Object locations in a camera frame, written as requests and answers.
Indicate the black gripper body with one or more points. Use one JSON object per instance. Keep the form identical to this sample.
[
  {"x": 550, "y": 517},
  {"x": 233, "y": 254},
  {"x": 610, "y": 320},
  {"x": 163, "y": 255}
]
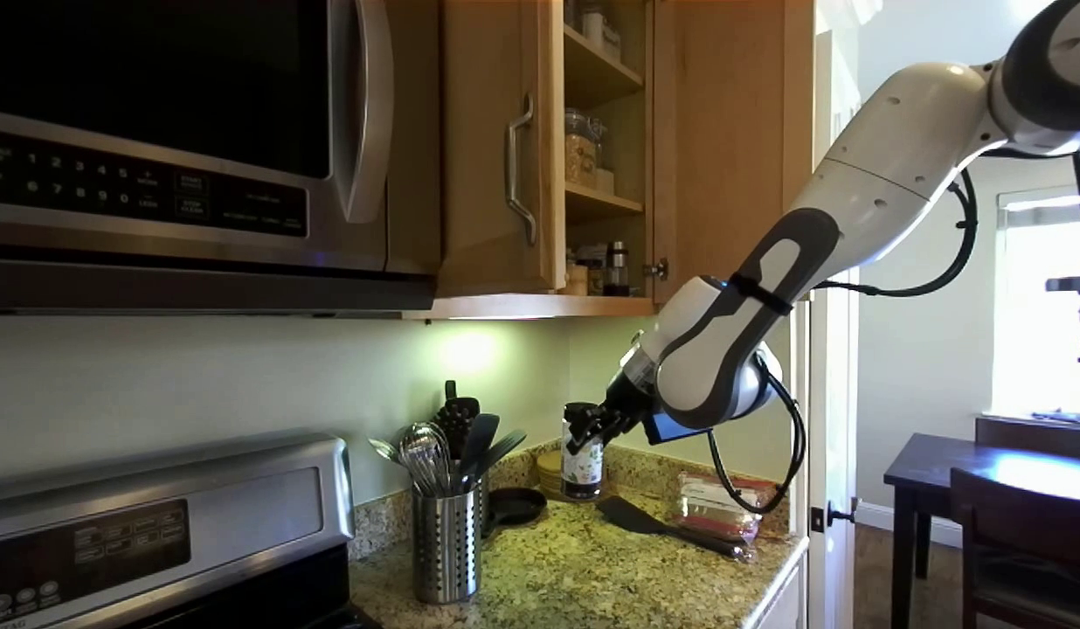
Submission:
[{"x": 621, "y": 409}]

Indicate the dark glass bottle white label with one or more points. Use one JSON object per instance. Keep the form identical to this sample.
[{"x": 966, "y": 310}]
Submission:
[{"x": 581, "y": 459}]

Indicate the wooden cupboard door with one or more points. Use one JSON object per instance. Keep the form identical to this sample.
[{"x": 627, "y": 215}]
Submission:
[
  {"x": 501, "y": 215},
  {"x": 729, "y": 125}
]

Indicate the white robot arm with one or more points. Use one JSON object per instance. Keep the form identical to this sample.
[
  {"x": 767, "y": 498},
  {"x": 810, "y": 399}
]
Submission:
[{"x": 702, "y": 358}]

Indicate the stack of round cork coasters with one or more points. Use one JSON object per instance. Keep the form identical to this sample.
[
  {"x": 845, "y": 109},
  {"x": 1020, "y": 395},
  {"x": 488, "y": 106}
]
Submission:
[{"x": 547, "y": 473}]

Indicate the black spatula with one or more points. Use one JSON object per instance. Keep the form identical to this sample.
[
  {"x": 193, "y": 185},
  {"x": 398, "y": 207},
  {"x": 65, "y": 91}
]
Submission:
[{"x": 627, "y": 513}]

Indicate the red plastic food package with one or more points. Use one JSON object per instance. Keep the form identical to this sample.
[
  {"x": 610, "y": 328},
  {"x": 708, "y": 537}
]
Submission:
[{"x": 711, "y": 506}]

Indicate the small black pan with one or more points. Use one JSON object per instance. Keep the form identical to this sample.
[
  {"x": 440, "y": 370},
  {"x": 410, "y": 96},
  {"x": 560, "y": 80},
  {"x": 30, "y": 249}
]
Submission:
[{"x": 515, "y": 503}]

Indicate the steel utensil holder near stove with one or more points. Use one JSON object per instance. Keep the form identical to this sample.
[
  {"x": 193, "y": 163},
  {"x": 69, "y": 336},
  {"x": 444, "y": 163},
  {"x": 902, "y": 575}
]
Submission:
[{"x": 444, "y": 544}]

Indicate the dark wooden dining table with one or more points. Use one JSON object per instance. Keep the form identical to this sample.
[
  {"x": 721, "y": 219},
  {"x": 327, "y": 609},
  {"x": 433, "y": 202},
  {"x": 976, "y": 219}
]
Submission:
[{"x": 919, "y": 480}]

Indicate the stainless gas stove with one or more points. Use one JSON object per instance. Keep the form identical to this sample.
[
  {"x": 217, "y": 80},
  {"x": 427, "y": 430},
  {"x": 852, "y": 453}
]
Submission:
[{"x": 248, "y": 537}]

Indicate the dark wooden chair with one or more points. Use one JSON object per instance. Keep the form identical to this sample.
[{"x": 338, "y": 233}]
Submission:
[{"x": 1017, "y": 554}]

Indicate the stainless microwave oven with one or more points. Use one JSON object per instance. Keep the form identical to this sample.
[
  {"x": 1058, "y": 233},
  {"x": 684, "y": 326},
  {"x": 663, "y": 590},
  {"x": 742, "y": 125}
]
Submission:
[{"x": 221, "y": 153}]

